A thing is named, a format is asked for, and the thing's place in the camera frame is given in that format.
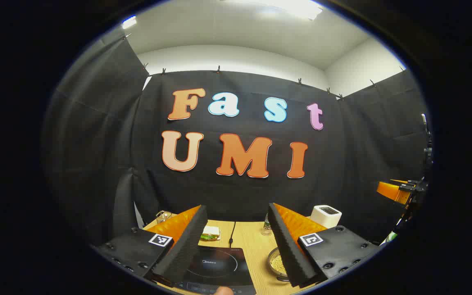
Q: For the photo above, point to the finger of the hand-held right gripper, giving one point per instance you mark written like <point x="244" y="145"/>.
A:
<point x="389" y="190"/>

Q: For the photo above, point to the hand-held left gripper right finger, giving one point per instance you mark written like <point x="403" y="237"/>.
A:
<point x="287" y="250"/>

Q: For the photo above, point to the black induction cooktop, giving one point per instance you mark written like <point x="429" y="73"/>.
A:
<point x="219" y="266"/>

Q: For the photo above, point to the clear plastic water bottle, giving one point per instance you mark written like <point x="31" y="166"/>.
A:
<point x="266" y="229"/>

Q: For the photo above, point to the ceiling light panel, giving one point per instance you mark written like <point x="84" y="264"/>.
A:
<point x="129" y="22"/>

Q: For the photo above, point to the pile of yellow soybeans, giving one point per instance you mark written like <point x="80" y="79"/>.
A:
<point x="277" y="263"/>

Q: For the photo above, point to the white toaster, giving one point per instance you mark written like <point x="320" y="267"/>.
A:
<point x="324" y="219"/>

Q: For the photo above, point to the black backdrop cloth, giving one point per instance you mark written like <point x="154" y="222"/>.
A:
<point x="236" y="188"/>

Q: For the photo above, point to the stainless steel pot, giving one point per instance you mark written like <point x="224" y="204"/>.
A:
<point x="269" y="259"/>

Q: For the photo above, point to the sandwich on white plate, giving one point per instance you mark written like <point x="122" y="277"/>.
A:
<point x="211" y="233"/>

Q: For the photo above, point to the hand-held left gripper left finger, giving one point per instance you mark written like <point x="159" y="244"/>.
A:
<point x="187" y="250"/>

